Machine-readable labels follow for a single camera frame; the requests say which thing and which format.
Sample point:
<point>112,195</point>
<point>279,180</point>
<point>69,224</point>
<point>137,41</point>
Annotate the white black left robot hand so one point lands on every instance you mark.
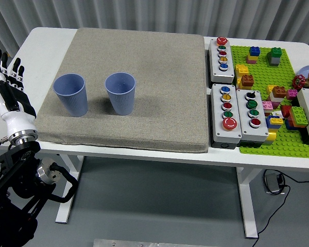
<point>16,121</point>

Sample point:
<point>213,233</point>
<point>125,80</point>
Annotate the blue ribbed plastic cup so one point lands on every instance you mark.
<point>122,101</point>
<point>73,100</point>

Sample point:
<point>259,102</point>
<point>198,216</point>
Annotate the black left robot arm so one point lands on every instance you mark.
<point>18,180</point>

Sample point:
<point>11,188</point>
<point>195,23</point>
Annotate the white table leg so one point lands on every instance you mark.
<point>248,205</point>
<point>62,217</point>

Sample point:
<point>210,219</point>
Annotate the grey-brown fabric mat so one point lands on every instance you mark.
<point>157,90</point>

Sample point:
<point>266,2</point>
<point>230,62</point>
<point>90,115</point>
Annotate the grey pleated curtain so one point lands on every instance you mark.
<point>144,13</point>

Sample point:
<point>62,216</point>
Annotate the grey five-button control box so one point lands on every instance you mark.
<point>220,133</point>
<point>227,73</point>

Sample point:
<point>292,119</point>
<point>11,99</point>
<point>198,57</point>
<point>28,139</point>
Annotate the blue yellow pink brick stack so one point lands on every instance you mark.
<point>254,51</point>

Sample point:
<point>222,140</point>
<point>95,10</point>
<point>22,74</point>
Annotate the green studded baseplate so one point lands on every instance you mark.
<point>262,74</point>

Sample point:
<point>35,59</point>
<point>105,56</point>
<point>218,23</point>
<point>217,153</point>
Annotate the grey power adapter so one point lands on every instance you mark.
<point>272,182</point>

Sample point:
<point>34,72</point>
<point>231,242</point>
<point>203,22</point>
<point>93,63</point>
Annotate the brown white yellow brick stack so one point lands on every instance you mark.
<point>279,92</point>

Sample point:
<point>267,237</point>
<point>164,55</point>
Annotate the green grey brick stack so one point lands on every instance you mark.
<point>275,56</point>

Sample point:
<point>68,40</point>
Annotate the red brick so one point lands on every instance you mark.
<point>285,111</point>

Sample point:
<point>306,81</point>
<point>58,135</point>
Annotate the magenta brick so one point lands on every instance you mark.
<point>291,94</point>

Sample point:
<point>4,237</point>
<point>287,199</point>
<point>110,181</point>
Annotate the green orange brick stack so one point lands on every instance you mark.
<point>298,115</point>

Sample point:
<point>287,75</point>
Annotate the grey button box cut off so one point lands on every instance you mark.
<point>307,113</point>

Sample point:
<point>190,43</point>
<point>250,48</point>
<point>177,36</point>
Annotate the light blue plate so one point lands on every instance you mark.
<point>304,70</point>

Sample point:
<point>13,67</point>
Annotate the grey box with black switch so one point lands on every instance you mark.
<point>252,132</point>

